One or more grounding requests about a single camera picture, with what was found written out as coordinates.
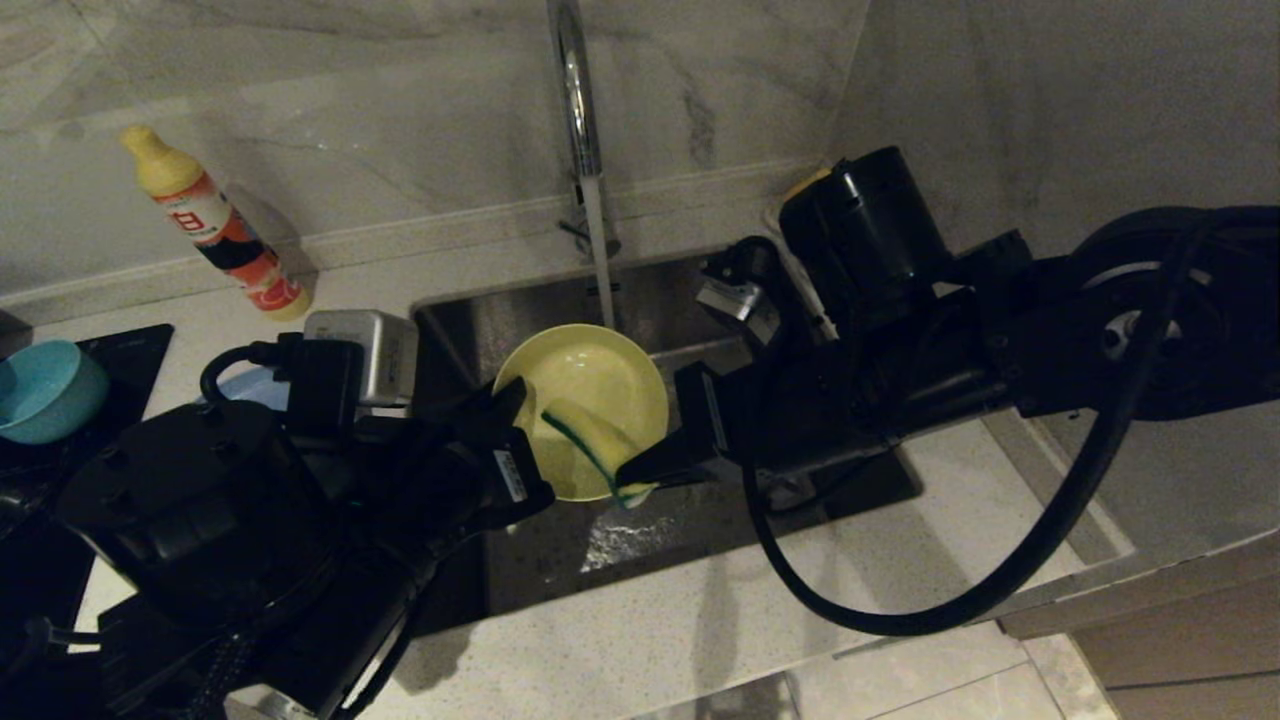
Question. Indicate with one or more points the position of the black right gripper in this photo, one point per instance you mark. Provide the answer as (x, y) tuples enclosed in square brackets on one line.
[(870, 380)]

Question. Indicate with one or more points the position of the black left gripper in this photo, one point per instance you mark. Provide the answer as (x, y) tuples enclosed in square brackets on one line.
[(250, 500)]

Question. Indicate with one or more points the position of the yellow sponge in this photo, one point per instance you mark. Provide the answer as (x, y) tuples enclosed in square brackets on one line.
[(600, 440)]

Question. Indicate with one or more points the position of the yellow bowl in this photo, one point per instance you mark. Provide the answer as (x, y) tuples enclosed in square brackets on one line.
[(600, 370)]

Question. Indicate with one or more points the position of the blue plate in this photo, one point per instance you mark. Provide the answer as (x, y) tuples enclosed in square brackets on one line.
[(255, 390)]

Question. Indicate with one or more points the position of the chrome faucet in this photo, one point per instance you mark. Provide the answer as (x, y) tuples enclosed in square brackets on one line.
[(578, 100)]

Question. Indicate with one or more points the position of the teal bowl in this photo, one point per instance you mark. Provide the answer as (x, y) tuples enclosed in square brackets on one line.
[(50, 395)]

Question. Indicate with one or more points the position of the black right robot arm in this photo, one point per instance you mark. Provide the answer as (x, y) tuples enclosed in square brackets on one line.
[(1150, 320)]

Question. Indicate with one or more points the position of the stainless steel sink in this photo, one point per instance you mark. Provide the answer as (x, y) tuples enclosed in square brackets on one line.
[(700, 520)]

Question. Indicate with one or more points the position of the running water stream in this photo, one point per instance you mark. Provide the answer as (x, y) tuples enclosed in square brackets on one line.
[(598, 250)]

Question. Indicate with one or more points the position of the yellow pear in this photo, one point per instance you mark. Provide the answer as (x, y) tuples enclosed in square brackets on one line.
[(805, 182)]

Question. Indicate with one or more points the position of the black induction cooktop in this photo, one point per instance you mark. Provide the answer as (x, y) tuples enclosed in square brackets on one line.
[(40, 470)]

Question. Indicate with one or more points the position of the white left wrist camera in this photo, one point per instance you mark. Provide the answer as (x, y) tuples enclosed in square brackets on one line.
[(385, 355)]

